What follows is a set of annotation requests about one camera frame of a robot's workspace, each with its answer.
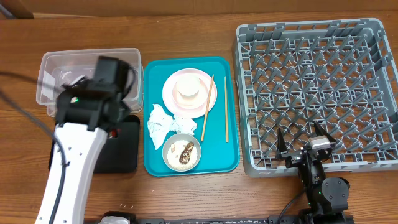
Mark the clear plastic bin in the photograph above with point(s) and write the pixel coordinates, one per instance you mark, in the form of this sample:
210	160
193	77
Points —
66	67

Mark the grey dish rack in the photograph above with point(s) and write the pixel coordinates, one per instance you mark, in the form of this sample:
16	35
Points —
338	73

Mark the white rice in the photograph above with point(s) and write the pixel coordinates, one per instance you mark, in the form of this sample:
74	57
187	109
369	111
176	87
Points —
174	153

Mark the wooden chopstick on tray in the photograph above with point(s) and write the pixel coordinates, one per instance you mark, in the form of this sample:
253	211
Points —
226	109

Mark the wooden chopstick on plate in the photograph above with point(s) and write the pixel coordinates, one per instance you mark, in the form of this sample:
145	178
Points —
207	107

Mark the black tray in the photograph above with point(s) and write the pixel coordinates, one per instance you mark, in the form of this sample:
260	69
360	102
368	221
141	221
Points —
105	151

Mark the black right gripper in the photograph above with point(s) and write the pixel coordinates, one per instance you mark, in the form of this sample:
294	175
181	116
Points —
301	155

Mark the teal plastic tray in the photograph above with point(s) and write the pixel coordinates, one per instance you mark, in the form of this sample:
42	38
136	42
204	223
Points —
217	154

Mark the grey bowl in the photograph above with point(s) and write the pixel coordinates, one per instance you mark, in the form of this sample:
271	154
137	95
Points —
177	137

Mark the white cup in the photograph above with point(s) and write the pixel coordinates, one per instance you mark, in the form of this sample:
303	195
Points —
188	85

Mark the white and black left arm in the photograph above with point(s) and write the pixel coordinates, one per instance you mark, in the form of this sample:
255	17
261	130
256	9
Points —
86	112

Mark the large white plate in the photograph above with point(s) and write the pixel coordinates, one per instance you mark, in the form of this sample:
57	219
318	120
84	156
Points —
167	93

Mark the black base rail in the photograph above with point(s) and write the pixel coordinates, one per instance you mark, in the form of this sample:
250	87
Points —
122	217

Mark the white tissue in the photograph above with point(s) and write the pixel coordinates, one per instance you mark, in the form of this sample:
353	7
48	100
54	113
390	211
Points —
160	124

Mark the brown food piece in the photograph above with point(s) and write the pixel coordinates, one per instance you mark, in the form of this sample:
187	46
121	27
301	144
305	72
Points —
186	153

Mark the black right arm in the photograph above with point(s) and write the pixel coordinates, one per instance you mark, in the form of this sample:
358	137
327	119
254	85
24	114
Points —
327	196

